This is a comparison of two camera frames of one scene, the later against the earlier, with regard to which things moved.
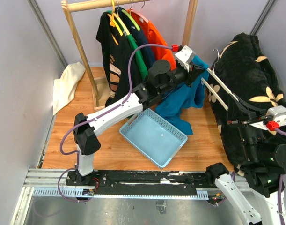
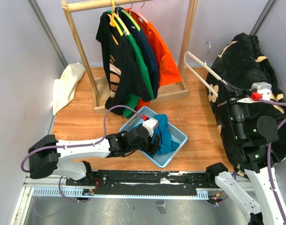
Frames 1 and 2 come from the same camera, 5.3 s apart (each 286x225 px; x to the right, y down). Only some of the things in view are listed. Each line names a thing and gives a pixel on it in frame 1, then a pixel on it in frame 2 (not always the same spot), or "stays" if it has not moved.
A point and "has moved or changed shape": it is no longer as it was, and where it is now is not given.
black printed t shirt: x=124 y=74 stays
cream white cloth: x=64 y=87 stays
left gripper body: x=181 y=75 to x=151 y=148
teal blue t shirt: x=175 y=109 to x=167 y=144
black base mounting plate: x=141 y=182 stays
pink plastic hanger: x=140 y=14 stays
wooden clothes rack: x=97 y=86 stays
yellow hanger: x=113 y=23 stays
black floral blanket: x=244 y=68 stays
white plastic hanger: x=213 y=93 has moved or changed shape
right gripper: x=254 y=114 to x=229 y=94
